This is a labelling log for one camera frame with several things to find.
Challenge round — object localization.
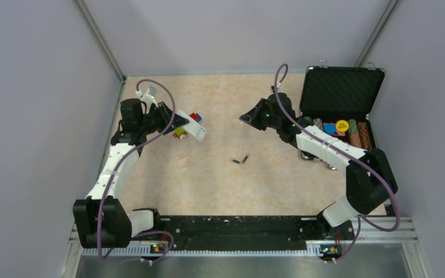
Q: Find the black poker chip case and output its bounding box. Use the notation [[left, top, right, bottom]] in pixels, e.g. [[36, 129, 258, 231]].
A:
[[299, 66, 387, 162]]

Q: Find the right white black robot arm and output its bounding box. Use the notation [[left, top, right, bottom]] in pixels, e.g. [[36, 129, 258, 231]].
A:
[[239, 93, 398, 239]]

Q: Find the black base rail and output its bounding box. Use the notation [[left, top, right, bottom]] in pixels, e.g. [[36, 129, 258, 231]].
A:
[[126, 214, 354, 253]]

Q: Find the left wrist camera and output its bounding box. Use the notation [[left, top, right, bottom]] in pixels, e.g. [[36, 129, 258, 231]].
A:
[[136, 86, 158, 108]]

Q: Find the colourful toy brick car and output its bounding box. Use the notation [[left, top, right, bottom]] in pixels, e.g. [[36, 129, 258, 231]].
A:
[[173, 109, 206, 141]]

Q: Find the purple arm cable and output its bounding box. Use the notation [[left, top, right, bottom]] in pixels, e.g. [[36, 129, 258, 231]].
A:
[[96, 79, 176, 265], [274, 63, 402, 265]]

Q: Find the yellow dealer button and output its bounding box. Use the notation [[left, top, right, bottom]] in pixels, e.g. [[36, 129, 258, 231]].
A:
[[335, 120, 349, 133]]

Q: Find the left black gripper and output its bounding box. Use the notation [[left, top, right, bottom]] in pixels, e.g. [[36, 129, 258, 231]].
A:
[[139, 101, 189, 135]]

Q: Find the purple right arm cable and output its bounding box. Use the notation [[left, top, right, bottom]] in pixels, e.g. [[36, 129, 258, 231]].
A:
[[274, 63, 402, 265]]

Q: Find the white remote control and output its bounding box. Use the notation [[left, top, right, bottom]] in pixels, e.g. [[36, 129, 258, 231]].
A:
[[176, 109, 207, 141]]

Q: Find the blue round chip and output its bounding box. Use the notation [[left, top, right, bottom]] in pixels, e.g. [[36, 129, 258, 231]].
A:
[[323, 123, 337, 135]]

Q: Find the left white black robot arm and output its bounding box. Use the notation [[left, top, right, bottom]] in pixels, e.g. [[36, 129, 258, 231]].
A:
[[72, 98, 189, 248]]

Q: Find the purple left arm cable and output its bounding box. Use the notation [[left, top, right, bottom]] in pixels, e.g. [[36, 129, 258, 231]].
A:
[[96, 79, 176, 265]]

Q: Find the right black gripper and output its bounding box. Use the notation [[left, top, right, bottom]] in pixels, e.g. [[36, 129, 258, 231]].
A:
[[240, 98, 282, 131]]

